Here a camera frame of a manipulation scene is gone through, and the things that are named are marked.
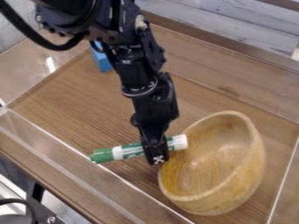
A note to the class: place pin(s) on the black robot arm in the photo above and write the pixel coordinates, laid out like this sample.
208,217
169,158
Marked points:
116,24

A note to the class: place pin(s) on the green Expo marker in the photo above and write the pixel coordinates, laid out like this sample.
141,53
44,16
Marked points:
132,150

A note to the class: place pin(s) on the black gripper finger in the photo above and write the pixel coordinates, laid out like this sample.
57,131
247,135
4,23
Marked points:
156,154

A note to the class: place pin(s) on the clear acrylic tray wall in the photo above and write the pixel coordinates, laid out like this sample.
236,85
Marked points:
64,110

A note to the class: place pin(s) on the brown wooden bowl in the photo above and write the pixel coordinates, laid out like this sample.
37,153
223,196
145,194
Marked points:
211,177

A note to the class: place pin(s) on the black metal table bracket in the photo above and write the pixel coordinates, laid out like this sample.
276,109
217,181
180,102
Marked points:
44,215

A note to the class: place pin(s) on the blue rectangular block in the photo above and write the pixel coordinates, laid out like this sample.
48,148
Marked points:
100,57

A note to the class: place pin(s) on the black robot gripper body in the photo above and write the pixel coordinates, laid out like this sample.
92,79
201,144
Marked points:
156,110

